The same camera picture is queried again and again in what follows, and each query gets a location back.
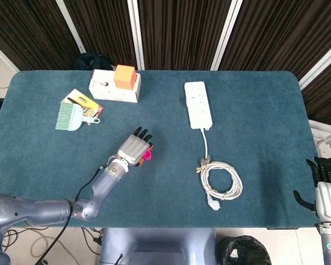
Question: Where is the orange cube block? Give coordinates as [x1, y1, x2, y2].
[113, 65, 137, 91]

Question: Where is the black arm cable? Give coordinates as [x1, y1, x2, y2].
[35, 165, 105, 265]

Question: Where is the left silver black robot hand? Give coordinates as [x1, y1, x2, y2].
[116, 126, 154, 167]

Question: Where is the white cardboard box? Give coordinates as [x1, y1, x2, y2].
[88, 69, 142, 103]

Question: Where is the mint green hand brush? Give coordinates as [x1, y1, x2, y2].
[55, 102, 100, 131]

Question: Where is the black floor cable bundle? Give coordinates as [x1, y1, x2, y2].
[81, 227, 103, 256]

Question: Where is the black backpack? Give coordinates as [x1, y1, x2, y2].
[73, 52, 113, 71]

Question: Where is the white coiled power cable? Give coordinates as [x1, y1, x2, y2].
[195, 127, 244, 211]

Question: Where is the white metal rack frame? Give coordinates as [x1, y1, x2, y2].
[308, 120, 331, 155]

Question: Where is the white partition post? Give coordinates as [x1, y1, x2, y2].
[126, 0, 146, 71]
[210, 0, 244, 71]
[55, 0, 87, 55]
[298, 35, 331, 91]
[0, 37, 20, 73]

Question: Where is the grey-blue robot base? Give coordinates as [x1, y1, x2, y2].
[99, 227, 218, 265]

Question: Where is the yellow battery blister pack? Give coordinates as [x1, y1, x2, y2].
[61, 88, 104, 120]

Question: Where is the black trash bin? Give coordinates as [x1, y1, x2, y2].
[217, 235, 271, 265]

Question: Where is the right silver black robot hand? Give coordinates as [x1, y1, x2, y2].
[293, 156, 331, 221]

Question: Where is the white power strip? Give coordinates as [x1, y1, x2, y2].
[184, 81, 213, 130]

